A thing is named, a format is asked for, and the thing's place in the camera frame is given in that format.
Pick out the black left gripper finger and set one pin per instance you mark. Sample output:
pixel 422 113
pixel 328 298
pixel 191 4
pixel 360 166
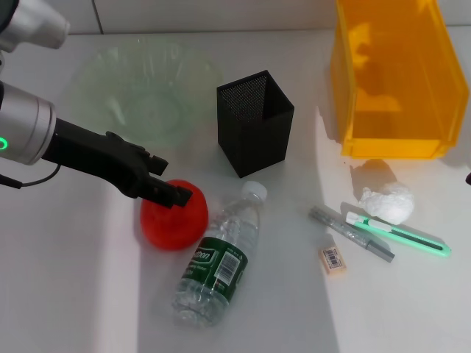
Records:
pixel 156 164
pixel 169 195

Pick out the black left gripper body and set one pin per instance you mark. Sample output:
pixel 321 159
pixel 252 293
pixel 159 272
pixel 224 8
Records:
pixel 99 158

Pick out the red-orange round fruit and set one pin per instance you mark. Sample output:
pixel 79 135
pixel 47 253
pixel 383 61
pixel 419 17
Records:
pixel 173 229

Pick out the clear water bottle green label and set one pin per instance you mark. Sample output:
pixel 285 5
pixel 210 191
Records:
pixel 217 261

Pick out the white paper ball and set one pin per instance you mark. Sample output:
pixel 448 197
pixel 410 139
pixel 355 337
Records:
pixel 388 204

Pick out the mint green utility knife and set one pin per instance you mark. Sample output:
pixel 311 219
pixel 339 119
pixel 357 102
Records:
pixel 412 239

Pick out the clear wavy glass fruit plate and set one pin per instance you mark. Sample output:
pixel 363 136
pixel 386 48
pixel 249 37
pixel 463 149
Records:
pixel 158 88

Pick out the black mesh pen holder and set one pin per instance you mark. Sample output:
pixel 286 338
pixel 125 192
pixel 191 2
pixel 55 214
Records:
pixel 254 147

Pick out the silver glitter pen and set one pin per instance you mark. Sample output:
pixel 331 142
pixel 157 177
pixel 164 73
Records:
pixel 342 229

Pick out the beige eraser with barcode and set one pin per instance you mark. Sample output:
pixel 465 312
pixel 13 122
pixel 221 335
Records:
pixel 333 262

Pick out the yellow plastic bin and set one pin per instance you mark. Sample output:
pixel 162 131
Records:
pixel 401 92

